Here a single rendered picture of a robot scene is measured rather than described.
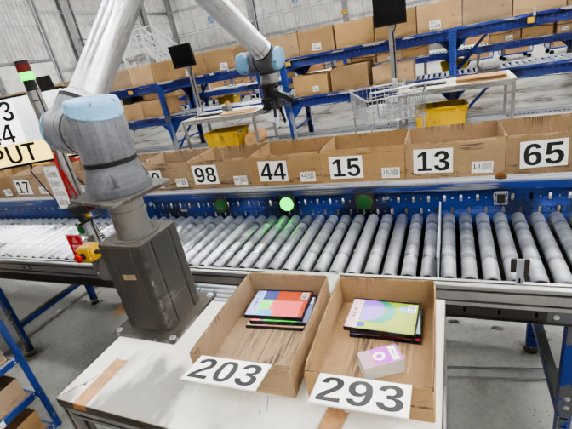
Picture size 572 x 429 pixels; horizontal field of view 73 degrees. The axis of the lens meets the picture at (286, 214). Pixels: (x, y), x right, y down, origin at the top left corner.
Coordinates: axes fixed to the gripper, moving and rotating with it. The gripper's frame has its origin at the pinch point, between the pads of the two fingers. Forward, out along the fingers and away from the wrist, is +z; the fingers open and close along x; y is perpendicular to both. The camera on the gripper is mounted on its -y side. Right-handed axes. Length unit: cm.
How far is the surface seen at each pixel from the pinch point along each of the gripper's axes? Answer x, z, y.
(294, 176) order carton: 8.4, 25.0, -4.9
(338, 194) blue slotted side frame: 14.7, 33.1, -27.8
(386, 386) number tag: 122, 32, -64
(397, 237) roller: 39, 43, -57
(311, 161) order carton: 8.4, 17.7, -15.2
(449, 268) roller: 60, 43, -76
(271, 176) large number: 8.5, 24.2, 7.6
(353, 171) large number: 8.8, 24.2, -35.0
